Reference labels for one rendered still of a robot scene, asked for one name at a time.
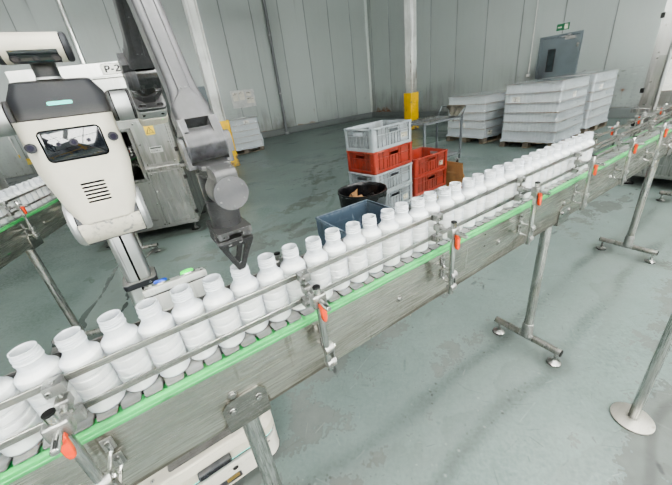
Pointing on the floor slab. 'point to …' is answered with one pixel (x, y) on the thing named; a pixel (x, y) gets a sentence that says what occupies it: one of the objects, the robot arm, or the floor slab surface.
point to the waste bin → (362, 193)
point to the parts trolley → (437, 130)
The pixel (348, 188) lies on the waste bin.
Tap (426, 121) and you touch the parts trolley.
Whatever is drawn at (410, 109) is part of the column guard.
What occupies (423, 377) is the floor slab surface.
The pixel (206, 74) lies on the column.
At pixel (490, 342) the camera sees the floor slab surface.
